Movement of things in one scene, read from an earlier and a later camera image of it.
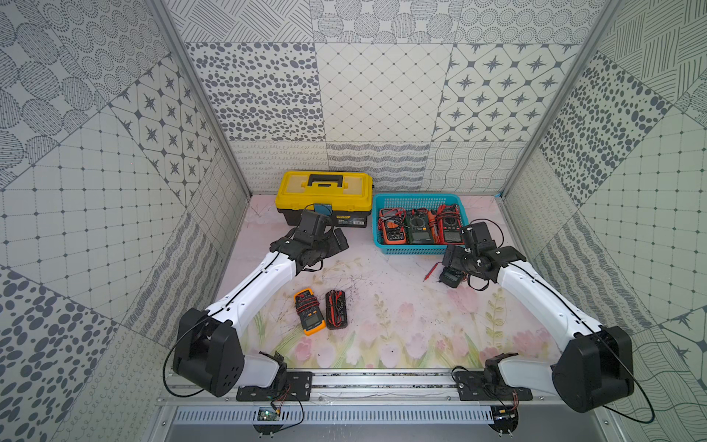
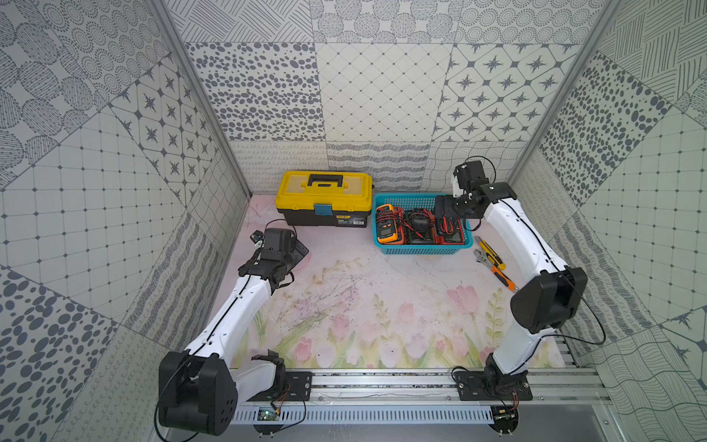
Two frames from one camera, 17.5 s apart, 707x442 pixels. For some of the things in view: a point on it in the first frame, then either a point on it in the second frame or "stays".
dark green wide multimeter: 420,230 stays
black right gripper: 456,261 to 471,216
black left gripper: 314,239 to 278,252
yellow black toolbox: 349,193 stays
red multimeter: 448,225 stays
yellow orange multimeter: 310,317 to 387,230
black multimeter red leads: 336,309 to 445,215
